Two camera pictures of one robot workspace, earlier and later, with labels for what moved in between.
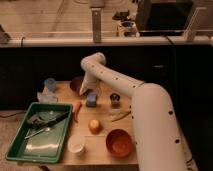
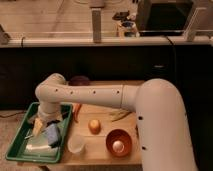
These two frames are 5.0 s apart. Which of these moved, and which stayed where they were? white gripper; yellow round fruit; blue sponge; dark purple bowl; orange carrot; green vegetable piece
Moved: white gripper; blue sponge
Stayed: green vegetable piece; orange carrot; yellow round fruit; dark purple bowl
